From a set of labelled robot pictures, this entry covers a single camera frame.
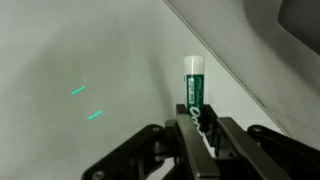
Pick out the green whiteboard marker white cap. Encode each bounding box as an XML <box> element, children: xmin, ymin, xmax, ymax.
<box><xmin>182</xmin><ymin>55</ymin><xmax>210</xmax><ymax>143</ymax></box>

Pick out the large whiteboard panel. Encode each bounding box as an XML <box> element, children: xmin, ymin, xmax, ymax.
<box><xmin>0</xmin><ymin>0</ymin><xmax>285</xmax><ymax>180</ymax></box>

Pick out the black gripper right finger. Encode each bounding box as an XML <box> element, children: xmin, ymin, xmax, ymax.
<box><xmin>202</xmin><ymin>104</ymin><xmax>320</xmax><ymax>180</ymax></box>

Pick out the black chair seat cushion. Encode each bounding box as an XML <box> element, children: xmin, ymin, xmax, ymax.
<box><xmin>242</xmin><ymin>0</ymin><xmax>320</xmax><ymax>58</ymax></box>

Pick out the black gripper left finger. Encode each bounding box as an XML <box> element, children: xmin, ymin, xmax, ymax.
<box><xmin>81</xmin><ymin>103</ymin><xmax>222</xmax><ymax>180</ymax></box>

